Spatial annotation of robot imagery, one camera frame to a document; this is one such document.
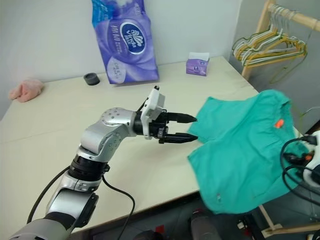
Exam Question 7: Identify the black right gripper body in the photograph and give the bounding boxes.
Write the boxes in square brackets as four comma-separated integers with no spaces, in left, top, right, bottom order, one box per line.
[283,151,313,165]

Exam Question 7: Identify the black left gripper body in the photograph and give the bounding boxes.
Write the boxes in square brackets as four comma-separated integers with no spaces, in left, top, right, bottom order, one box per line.
[149,111,169,145]

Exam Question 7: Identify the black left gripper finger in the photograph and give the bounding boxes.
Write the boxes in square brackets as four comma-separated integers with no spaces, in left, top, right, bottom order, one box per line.
[159,133,200,145]
[166,112,199,124]

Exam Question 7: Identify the green shorts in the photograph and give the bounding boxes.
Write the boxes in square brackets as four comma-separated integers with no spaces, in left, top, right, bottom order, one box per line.
[186,89,310,215]

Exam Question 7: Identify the small purple tissue pack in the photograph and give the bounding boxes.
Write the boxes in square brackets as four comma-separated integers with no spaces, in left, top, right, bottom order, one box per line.
[185,51,211,77]

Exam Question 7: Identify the black tape roll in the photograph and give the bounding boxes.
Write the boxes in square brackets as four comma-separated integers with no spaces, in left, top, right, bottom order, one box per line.
[83,72,101,87]

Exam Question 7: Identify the purple Vinda tissue bag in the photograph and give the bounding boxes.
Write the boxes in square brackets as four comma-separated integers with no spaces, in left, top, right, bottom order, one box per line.
[91,0,160,85]

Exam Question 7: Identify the pink fluffy cloth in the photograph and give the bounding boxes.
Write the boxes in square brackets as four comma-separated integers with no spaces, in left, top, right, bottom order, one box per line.
[8,77,46,103]

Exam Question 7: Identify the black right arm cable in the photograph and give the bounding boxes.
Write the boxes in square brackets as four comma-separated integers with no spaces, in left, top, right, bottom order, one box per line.
[279,134,320,209]

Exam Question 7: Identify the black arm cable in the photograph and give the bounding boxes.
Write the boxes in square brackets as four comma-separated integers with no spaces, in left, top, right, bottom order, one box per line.
[26,96,151,240]
[279,134,320,209]

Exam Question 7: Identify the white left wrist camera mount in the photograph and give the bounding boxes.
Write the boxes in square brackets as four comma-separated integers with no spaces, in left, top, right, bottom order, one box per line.
[139,84,167,140]

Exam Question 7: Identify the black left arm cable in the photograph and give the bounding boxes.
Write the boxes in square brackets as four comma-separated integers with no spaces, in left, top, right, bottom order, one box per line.
[26,96,151,240]

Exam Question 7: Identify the light green wire hanger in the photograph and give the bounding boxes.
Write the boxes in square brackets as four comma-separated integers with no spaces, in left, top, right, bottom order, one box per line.
[268,44,309,84]

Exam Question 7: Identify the white wire hanger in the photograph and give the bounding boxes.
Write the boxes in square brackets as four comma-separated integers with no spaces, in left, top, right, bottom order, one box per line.
[232,4,305,63]

